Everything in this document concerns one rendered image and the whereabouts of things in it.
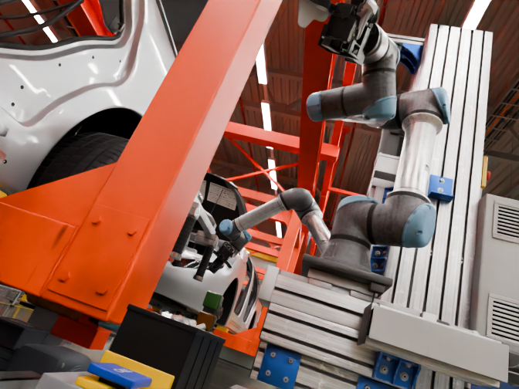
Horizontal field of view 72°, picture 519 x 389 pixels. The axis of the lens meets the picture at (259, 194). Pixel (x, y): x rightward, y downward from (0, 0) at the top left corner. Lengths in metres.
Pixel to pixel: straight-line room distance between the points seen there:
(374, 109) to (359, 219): 0.31
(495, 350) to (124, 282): 0.75
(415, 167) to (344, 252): 0.31
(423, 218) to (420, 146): 0.25
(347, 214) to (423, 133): 0.33
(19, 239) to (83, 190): 0.17
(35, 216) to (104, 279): 0.24
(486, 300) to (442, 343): 0.38
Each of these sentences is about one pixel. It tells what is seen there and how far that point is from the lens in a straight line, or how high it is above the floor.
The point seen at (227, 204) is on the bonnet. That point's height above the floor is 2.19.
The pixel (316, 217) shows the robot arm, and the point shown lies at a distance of 1.79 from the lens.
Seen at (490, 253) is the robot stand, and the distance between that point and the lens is 1.26.
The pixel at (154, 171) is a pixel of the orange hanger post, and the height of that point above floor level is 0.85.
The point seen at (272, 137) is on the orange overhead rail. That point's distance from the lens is 5.13.
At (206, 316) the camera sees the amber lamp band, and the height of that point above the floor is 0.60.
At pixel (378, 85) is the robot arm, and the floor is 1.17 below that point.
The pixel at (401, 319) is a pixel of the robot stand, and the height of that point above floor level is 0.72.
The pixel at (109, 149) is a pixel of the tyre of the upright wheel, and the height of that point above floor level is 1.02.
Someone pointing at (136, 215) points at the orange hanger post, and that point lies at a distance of 0.83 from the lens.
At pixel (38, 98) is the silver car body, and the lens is 1.27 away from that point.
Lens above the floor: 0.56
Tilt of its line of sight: 23 degrees up
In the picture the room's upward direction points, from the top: 20 degrees clockwise
